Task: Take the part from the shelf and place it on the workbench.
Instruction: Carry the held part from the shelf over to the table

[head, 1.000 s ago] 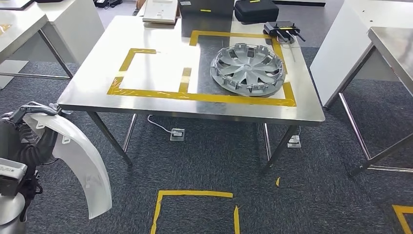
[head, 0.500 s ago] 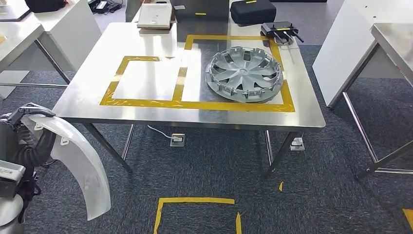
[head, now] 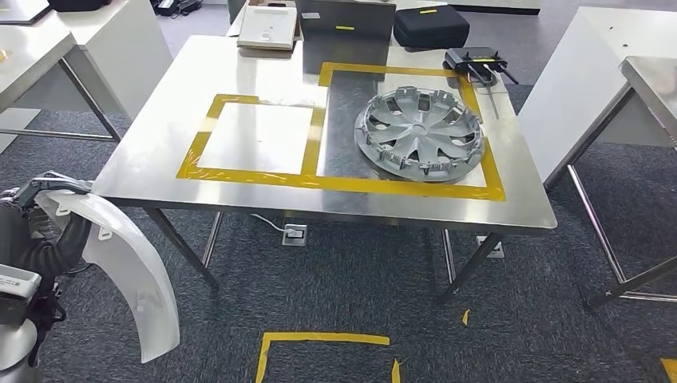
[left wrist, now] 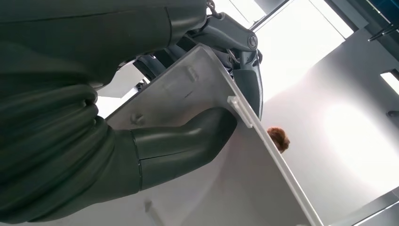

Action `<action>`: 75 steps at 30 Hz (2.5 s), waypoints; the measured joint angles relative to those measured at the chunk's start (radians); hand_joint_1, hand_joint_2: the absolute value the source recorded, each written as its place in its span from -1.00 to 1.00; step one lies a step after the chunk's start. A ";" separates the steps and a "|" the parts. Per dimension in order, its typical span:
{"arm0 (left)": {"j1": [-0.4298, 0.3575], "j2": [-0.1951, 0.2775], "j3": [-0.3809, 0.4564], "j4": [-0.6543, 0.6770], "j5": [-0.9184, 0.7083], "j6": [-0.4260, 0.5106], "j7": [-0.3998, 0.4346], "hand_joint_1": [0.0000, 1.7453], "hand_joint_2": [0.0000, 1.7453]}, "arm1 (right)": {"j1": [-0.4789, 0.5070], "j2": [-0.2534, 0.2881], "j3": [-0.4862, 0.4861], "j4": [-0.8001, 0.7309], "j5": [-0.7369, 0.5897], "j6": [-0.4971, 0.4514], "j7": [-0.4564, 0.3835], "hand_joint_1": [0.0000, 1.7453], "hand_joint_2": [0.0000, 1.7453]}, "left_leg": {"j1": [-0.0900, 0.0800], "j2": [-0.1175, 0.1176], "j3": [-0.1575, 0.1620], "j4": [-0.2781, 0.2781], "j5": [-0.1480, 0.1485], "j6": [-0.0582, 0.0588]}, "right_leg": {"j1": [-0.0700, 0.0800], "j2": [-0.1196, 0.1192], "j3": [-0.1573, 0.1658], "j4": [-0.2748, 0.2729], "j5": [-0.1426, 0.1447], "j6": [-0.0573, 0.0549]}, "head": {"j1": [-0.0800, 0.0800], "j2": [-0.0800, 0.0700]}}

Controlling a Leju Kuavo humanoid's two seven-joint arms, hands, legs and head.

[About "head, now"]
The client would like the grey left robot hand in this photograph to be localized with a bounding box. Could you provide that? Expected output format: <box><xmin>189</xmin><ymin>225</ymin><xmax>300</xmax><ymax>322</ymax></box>
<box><xmin>0</xmin><ymin>172</ymin><xmax>94</xmax><ymax>266</ymax></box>

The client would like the white plastic fender part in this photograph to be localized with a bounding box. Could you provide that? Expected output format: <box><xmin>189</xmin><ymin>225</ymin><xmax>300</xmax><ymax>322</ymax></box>
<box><xmin>34</xmin><ymin>188</ymin><xmax>181</xmax><ymax>365</ymax></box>

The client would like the stainless steel workbench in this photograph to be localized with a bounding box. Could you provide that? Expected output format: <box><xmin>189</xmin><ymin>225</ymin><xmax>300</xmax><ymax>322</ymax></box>
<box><xmin>90</xmin><ymin>34</ymin><xmax>559</xmax><ymax>305</ymax></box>

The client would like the stainless steel table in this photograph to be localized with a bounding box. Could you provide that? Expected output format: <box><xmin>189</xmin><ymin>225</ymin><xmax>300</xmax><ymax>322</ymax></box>
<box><xmin>0</xmin><ymin>23</ymin><xmax>124</xmax><ymax>144</ymax></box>
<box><xmin>544</xmin><ymin>55</ymin><xmax>677</xmax><ymax>309</ymax></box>

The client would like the white panel table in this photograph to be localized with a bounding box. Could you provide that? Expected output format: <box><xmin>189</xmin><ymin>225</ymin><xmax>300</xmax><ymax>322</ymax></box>
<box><xmin>518</xmin><ymin>5</ymin><xmax>677</xmax><ymax>186</ymax></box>
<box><xmin>49</xmin><ymin>0</ymin><xmax>175</xmax><ymax>124</ymax></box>

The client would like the black bag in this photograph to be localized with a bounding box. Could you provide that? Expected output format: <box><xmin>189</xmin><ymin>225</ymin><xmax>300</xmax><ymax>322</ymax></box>
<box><xmin>47</xmin><ymin>0</ymin><xmax>113</xmax><ymax>14</ymax></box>

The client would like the floor power socket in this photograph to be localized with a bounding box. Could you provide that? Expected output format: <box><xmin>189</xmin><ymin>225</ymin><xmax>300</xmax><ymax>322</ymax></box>
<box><xmin>281</xmin><ymin>223</ymin><xmax>308</xmax><ymax>247</ymax></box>

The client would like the brown cardboard box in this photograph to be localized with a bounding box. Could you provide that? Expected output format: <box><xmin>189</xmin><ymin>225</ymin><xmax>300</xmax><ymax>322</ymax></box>
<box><xmin>227</xmin><ymin>0</ymin><xmax>303</xmax><ymax>59</ymax></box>

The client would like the dark grey laptop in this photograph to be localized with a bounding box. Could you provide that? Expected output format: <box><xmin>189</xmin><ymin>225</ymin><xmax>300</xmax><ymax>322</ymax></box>
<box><xmin>295</xmin><ymin>0</ymin><xmax>398</xmax><ymax>42</ymax></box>

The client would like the silver plastic wheel hubcap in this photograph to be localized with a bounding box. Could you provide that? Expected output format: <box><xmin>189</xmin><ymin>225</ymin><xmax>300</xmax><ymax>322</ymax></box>
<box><xmin>354</xmin><ymin>85</ymin><xmax>486</xmax><ymax>184</ymax></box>

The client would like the black zip case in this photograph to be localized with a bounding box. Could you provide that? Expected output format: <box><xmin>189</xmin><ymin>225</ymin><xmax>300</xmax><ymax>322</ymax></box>
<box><xmin>393</xmin><ymin>4</ymin><xmax>471</xmax><ymax>49</ymax></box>

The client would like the black router with antennas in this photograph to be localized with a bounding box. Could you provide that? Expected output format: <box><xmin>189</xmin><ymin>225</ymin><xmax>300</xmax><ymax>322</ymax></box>
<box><xmin>443</xmin><ymin>46</ymin><xmax>521</xmax><ymax>87</ymax></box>

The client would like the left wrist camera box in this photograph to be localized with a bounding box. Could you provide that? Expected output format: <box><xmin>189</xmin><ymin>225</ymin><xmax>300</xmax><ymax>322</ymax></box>
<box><xmin>0</xmin><ymin>263</ymin><xmax>43</xmax><ymax>328</ymax></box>

